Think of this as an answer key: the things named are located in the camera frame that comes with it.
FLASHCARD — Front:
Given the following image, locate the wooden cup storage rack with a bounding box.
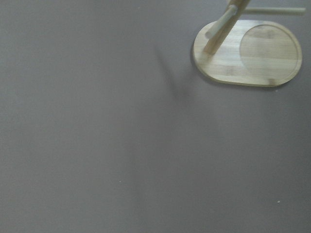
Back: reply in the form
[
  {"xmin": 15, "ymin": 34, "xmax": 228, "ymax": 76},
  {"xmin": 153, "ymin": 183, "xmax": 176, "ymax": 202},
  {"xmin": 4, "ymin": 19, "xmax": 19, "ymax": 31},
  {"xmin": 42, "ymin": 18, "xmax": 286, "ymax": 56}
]
[{"xmin": 192, "ymin": 0, "xmax": 306, "ymax": 87}]

